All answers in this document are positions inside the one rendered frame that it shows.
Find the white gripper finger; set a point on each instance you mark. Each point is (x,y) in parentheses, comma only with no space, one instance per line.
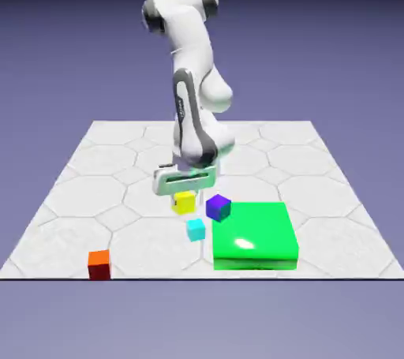
(198,196)

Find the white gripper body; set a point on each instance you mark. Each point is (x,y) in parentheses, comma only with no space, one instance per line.
(161,183)

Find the small yellow cube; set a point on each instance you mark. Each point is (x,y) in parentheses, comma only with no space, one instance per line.
(183,202)

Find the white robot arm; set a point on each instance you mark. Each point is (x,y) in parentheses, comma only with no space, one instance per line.
(192,49)

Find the small purple cube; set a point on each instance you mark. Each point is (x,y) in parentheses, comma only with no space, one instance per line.
(217,207)

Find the small cyan cube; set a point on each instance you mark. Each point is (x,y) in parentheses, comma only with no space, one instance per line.
(195,230)

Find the small orange cube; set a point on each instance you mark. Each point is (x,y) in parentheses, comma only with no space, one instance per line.
(99,264)

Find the large green box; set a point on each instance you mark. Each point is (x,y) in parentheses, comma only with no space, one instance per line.
(252,236)

